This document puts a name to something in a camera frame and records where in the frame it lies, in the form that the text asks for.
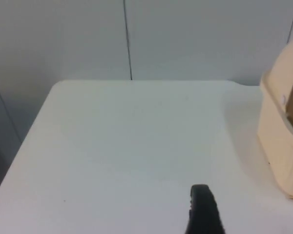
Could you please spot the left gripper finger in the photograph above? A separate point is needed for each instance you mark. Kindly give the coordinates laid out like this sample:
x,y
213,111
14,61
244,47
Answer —
x,y
203,214

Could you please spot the cream box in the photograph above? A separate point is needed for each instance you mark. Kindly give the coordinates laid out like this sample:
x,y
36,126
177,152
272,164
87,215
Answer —
x,y
278,156

